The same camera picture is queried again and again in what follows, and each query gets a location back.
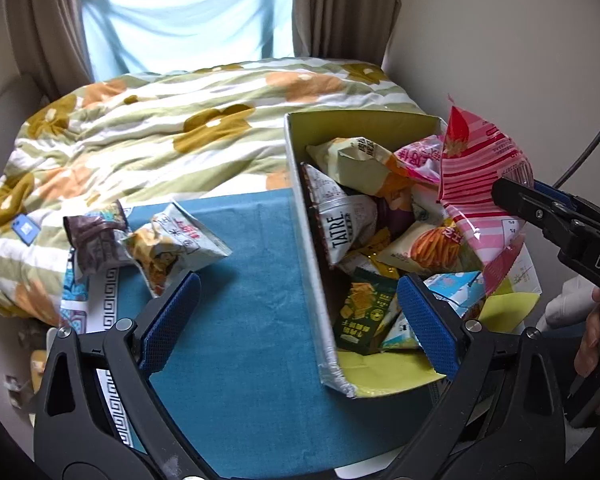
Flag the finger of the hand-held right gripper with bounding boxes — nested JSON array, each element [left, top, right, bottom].
[[530, 182, 600, 221], [491, 176, 581, 261]]

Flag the floral striped blanket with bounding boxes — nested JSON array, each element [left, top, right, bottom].
[[0, 57, 426, 328]]

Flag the white yellow snack bag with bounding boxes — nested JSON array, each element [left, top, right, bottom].
[[122, 201, 232, 298]]

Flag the pile of snack packets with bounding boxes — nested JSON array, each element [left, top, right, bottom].
[[300, 135, 486, 356]]

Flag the person's right hand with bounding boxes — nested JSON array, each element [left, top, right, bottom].
[[574, 285, 600, 378]]

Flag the teal table cloth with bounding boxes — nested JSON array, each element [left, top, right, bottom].
[[112, 189, 441, 478]]

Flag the light blue window cloth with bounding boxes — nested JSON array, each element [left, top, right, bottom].
[[80, 0, 298, 83]]

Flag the white headboard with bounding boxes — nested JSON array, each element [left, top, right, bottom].
[[0, 72, 48, 196]]

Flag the yellow-green cardboard box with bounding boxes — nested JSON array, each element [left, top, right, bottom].
[[283, 110, 543, 400]]

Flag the white key-pattern bag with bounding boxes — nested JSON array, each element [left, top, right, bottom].
[[60, 247, 146, 453]]

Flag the brown curtain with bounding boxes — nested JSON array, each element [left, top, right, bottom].
[[292, 0, 401, 68], [5, 0, 93, 103]]

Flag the pink striped snack bag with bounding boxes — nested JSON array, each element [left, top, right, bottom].
[[437, 92, 536, 296]]

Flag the yellow box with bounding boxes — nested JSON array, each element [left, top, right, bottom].
[[30, 350, 48, 391]]

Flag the grey white chip bag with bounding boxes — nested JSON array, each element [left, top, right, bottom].
[[300, 162, 378, 268]]

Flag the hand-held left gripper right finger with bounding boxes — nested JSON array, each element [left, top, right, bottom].
[[380, 274, 567, 480]]

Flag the purple snack bag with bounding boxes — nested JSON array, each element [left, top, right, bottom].
[[377, 199, 398, 233]]

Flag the brown snack bag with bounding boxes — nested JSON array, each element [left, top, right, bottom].
[[62, 200, 133, 278]]

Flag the small blue card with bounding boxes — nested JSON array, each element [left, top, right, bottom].
[[14, 215, 40, 246]]

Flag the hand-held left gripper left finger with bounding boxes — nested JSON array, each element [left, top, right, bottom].
[[32, 270, 216, 480]]

